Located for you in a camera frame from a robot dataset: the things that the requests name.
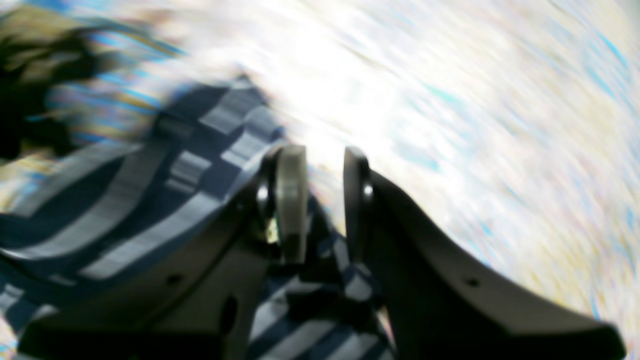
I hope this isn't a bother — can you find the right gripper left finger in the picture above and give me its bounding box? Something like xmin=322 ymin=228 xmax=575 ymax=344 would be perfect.
xmin=18 ymin=145 xmax=308 ymax=360

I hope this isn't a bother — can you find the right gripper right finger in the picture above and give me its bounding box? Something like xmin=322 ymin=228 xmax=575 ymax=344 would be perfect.
xmin=343 ymin=146 xmax=627 ymax=360

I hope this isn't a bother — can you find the navy white striped T-shirt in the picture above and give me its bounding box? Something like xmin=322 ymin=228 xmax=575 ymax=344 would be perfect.
xmin=1 ymin=76 xmax=393 ymax=360

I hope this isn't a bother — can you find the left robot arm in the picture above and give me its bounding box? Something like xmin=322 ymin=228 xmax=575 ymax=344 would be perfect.
xmin=0 ymin=27 xmax=99 ymax=161

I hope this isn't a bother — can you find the patterned tile tablecloth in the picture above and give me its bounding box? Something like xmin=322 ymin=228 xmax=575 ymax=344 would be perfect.
xmin=1 ymin=0 xmax=639 ymax=360

